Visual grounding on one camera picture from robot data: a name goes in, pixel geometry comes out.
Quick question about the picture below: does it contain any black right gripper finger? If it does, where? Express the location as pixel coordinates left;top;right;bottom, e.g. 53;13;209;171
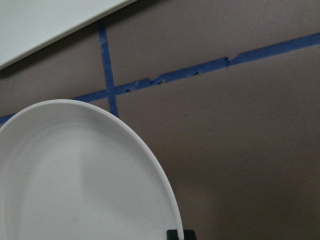
166;229;196;240

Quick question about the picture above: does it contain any white round plate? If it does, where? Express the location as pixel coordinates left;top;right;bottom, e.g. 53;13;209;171
0;99;183;240

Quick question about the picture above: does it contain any cream bear tray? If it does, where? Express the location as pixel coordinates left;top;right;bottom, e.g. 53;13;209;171
0;0;132;70

